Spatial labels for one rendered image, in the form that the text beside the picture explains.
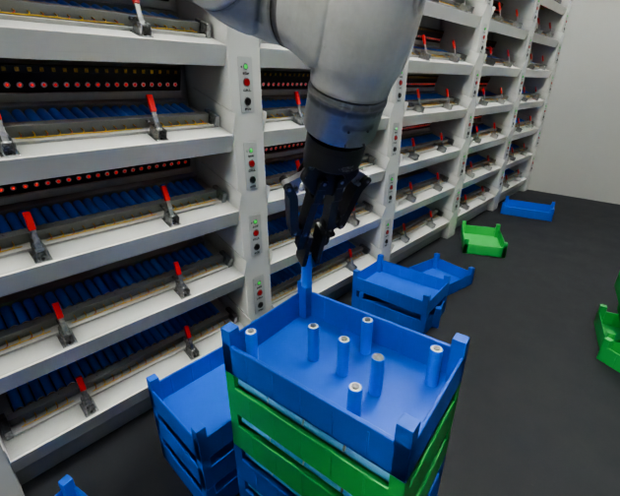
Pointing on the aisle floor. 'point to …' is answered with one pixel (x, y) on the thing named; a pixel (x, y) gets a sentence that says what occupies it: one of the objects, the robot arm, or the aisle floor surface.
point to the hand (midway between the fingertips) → (310, 244)
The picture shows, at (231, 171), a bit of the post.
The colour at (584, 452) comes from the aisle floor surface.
